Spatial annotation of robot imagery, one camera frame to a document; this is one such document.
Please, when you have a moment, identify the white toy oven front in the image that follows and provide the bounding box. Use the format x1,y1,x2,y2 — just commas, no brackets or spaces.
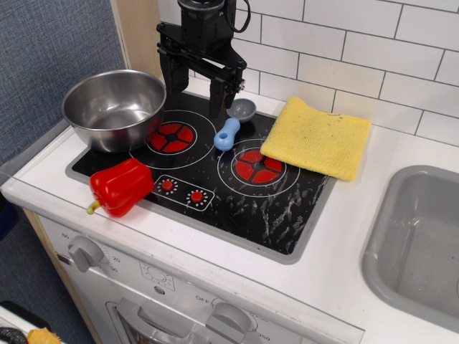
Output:
40,218,363,343

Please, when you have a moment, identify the grey left oven knob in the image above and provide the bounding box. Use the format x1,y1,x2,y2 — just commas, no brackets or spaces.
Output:
68,236,104,272

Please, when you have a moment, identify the grey oven knob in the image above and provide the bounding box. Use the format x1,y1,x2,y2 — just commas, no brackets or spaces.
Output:
206,302,252,343
68,236,104,272

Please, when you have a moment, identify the grey right oven knob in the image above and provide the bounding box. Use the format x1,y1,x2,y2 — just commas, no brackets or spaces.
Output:
206,302,252,343

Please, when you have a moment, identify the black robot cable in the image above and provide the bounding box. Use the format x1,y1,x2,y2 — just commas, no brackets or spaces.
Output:
229,0,252,34

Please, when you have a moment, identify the yellow cloth napkin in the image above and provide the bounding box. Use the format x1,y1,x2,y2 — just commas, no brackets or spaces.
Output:
260,97,372,181

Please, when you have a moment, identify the grey toy sink basin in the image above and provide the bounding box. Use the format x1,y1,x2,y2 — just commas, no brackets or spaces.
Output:
362,166,458,332

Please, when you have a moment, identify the wooden side panel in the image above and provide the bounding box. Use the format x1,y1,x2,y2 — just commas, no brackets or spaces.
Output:
110,0,162,77

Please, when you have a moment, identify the stainless steel bowl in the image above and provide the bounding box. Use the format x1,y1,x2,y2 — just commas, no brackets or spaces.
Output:
62,70,166,153

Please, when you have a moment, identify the red toy bell pepper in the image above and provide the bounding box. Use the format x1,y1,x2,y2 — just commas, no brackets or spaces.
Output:
87,158,154,217

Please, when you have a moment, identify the black toy stovetop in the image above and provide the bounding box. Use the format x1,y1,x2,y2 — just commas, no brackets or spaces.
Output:
66,93,336,264

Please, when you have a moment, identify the blue handled grey scoop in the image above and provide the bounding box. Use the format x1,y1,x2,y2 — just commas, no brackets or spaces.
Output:
214,98,257,152

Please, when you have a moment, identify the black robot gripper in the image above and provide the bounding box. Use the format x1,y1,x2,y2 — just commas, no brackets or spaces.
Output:
156,1,247,118

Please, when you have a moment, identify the yellow black object bottom left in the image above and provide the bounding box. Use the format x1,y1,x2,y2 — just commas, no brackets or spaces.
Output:
1,327,62,344

